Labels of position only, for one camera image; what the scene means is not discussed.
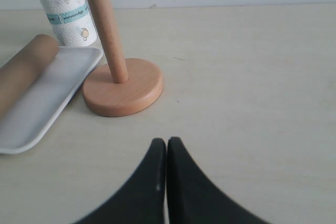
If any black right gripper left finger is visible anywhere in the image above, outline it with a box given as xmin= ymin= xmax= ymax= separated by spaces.
xmin=76 ymin=138 xmax=166 ymax=223

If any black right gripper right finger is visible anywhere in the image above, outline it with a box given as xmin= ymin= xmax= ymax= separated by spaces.
xmin=166 ymin=136 xmax=267 ymax=223

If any brown cardboard tube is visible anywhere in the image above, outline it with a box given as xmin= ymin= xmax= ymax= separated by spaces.
xmin=1 ymin=34 xmax=59 ymax=118

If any patterned white paper towel roll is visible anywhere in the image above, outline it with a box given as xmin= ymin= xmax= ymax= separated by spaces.
xmin=40 ymin=0 xmax=97 ymax=47

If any wooden paper towel holder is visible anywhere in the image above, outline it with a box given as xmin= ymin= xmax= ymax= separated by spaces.
xmin=82 ymin=0 xmax=163 ymax=117

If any white rectangular tray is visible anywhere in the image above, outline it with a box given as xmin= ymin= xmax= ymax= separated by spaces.
xmin=1 ymin=46 xmax=103 ymax=155

